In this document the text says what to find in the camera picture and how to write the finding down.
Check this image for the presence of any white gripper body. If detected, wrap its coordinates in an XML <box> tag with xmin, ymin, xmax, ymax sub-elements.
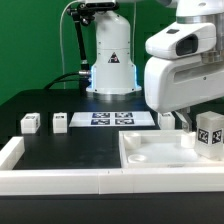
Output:
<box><xmin>144</xmin><ymin>55</ymin><xmax>224</xmax><ymax>113</ymax></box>

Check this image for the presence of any white square tabletop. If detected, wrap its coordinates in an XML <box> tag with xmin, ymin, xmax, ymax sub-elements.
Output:
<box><xmin>119</xmin><ymin>130</ymin><xmax>224</xmax><ymax>169</ymax></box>

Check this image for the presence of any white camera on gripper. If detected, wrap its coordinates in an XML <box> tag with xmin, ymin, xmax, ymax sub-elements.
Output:
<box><xmin>145</xmin><ymin>22</ymin><xmax>216</xmax><ymax>60</ymax></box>

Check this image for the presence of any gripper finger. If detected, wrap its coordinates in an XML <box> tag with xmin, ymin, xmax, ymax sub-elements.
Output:
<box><xmin>176</xmin><ymin>107</ymin><xmax>192</xmax><ymax>132</ymax></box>

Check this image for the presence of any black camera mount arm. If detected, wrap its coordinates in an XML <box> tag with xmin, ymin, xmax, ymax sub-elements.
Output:
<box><xmin>67</xmin><ymin>0</ymin><xmax>119</xmax><ymax>70</ymax></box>

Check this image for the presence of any black cable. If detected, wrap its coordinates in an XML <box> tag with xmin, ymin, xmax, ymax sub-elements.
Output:
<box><xmin>43</xmin><ymin>69</ymin><xmax>92</xmax><ymax>90</ymax></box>

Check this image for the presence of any white U-shaped obstacle fence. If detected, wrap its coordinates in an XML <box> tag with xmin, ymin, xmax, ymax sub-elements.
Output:
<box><xmin>0</xmin><ymin>137</ymin><xmax>224</xmax><ymax>196</ymax></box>

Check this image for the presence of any white marker base plate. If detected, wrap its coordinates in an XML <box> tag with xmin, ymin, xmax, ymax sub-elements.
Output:
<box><xmin>69</xmin><ymin>111</ymin><xmax>155</xmax><ymax>127</ymax></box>

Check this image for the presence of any white cable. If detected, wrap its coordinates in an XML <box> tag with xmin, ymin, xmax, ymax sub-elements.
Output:
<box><xmin>59</xmin><ymin>0</ymin><xmax>86</xmax><ymax>76</ymax></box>

